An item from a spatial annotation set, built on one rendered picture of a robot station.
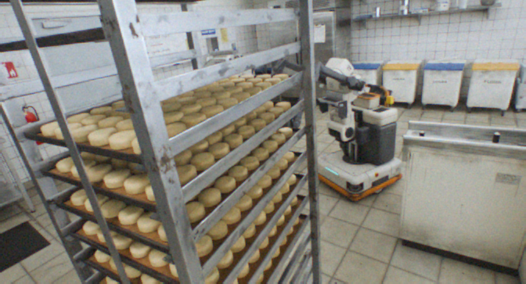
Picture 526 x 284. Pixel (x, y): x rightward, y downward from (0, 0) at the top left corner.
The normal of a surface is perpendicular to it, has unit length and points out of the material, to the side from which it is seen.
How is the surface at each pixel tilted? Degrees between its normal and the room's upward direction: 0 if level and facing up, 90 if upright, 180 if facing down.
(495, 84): 92
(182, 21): 90
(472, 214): 90
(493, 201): 90
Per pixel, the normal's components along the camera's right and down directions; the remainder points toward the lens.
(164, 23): 0.87, 0.10
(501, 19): -0.58, 0.37
